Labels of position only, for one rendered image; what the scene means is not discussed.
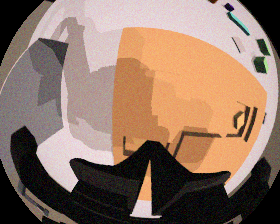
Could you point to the turquoise flat block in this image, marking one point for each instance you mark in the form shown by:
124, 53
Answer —
239, 24

